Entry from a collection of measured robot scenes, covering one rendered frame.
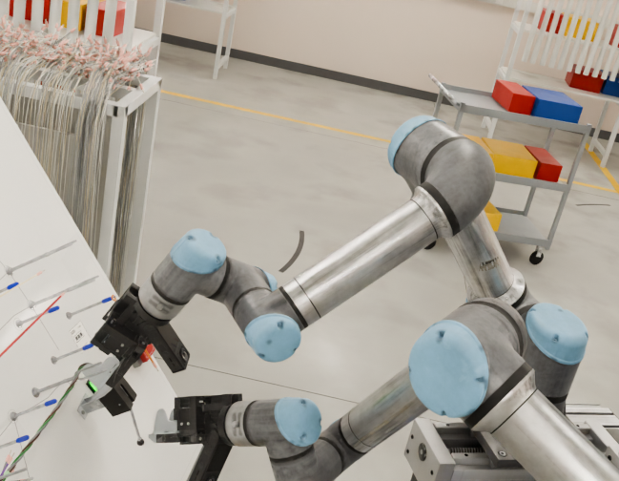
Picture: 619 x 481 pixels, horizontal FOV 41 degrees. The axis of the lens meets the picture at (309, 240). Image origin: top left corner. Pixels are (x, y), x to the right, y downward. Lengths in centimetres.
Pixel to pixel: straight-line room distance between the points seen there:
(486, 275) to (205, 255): 56
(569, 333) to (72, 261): 95
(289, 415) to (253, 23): 845
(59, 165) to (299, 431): 112
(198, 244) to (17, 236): 42
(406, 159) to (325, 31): 816
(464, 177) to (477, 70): 833
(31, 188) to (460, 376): 93
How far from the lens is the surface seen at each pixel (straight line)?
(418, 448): 167
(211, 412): 146
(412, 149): 139
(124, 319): 140
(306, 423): 134
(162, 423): 154
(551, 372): 159
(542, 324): 157
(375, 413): 138
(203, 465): 146
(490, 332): 113
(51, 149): 219
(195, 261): 128
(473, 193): 130
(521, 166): 544
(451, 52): 956
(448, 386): 110
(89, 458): 155
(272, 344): 123
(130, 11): 406
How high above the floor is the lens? 204
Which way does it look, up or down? 23 degrees down
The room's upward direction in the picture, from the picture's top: 12 degrees clockwise
